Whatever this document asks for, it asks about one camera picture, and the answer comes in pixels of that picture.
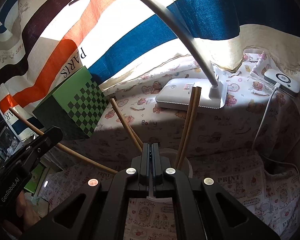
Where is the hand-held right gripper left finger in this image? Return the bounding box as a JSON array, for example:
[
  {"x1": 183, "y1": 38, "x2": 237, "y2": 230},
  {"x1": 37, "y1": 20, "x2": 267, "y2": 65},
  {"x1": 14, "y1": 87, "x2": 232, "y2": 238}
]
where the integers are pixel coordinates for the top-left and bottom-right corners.
[{"x1": 21, "y1": 143, "x2": 151, "y2": 240}]

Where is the white desk lamp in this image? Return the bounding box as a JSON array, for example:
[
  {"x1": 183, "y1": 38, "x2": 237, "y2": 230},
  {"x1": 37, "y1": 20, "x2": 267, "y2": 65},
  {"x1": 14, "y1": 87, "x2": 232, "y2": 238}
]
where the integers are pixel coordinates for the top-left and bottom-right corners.
[{"x1": 69, "y1": 0, "x2": 228, "y2": 110}]

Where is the white wireless charger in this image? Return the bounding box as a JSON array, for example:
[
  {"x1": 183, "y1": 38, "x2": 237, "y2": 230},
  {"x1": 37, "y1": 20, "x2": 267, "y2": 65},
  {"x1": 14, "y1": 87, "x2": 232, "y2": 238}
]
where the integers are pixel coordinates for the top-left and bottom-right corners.
[{"x1": 264, "y1": 69, "x2": 300, "y2": 98}]

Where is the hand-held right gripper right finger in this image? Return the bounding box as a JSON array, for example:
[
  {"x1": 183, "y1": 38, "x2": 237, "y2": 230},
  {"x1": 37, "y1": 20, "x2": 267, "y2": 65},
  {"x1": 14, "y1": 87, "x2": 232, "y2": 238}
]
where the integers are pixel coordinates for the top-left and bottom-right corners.
[{"x1": 151, "y1": 143, "x2": 282, "y2": 240}]

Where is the printed tablecloth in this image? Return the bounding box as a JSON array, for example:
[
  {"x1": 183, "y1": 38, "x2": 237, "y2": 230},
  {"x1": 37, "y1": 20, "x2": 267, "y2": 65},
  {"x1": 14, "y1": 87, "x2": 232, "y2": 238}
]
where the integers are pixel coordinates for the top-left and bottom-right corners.
[{"x1": 37, "y1": 152, "x2": 300, "y2": 240}]

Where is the white cable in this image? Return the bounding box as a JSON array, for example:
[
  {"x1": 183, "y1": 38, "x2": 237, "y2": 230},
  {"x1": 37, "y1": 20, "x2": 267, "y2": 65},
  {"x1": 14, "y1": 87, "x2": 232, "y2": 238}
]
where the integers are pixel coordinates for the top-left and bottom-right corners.
[{"x1": 252, "y1": 84, "x2": 299, "y2": 170}]

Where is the striped curtain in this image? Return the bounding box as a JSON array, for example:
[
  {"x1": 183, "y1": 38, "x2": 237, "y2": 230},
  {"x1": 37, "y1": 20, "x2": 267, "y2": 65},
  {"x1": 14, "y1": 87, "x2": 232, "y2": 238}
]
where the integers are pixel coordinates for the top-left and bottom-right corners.
[{"x1": 0, "y1": 0, "x2": 300, "y2": 140}]

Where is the translucent plastic cup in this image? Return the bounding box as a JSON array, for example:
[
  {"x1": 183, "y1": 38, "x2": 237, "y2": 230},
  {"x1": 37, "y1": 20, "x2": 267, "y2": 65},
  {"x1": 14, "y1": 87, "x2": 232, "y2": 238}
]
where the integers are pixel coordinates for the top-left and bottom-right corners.
[{"x1": 130, "y1": 148, "x2": 193, "y2": 203}]

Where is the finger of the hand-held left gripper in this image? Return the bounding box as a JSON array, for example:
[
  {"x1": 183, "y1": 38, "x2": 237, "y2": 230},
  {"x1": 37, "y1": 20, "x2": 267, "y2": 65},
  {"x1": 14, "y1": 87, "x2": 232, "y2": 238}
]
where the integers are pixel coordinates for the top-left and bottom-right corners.
[{"x1": 22, "y1": 127, "x2": 64, "y2": 161}]

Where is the green checkered box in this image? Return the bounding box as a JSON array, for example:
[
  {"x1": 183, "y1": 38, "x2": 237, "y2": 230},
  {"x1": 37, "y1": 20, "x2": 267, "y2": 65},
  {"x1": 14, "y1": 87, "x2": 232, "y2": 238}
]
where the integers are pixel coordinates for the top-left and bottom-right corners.
[{"x1": 32, "y1": 66, "x2": 109, "y2": 140}]

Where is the long bamboo chopstick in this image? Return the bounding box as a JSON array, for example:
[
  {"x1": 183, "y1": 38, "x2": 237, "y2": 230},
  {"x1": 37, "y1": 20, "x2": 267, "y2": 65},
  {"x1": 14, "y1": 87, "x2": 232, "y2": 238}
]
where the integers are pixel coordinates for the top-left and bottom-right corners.
[
  {"x1": 128, "y1": 126, "x2": 144, "y2": 148},
  {"x1": 174, "y1": 86, "x2": 199, "y2": 169},
  {"x1": 9, "y1": 107, "x2": 119, "y2": 175},
  {"x1": 178, "y1": 87, "x2": 202, "y2": 170},
  {"x1": 110, "y1": 98, "x2": 142, "y2": 152}
]

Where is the person's left hand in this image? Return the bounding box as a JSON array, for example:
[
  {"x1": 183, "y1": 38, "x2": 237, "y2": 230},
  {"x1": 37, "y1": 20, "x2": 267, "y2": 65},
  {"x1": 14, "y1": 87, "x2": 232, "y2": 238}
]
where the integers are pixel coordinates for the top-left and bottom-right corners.
[{"x1": 15, "y1": 191, "x2": 43, "y2": 232}]

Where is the bear printed cloth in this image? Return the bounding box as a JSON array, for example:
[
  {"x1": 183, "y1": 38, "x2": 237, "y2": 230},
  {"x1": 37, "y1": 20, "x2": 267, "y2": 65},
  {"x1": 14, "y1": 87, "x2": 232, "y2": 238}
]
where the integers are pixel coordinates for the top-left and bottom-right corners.
[{"x1": 95, "y1": 52, "x2": 300, "y2": 160}]

